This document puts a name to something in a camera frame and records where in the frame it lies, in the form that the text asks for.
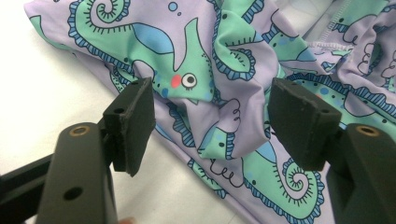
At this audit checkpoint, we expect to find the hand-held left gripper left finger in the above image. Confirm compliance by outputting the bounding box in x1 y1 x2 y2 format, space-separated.
103 77 157 178

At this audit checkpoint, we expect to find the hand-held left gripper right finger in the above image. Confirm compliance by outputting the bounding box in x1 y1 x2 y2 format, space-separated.
267 77 343 172

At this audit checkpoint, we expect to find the purple seahorse print garment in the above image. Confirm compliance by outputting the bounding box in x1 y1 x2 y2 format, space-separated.
23 0 396 224

